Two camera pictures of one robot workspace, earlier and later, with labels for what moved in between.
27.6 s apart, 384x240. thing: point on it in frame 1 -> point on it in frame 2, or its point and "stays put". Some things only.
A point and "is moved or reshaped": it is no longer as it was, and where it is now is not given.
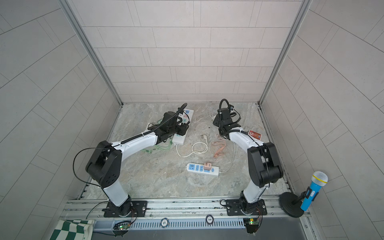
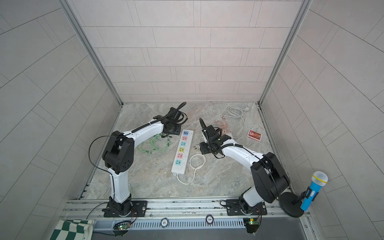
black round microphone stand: (290, 204) stays put
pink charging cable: (223, 146) is moved or reshaped
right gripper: (217, 119) -> (202, 148)
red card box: (257, 135) stays put
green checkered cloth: (79, 229) stays put
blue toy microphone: (319, 179) stays put
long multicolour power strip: (185, 118) -> (181, 157)
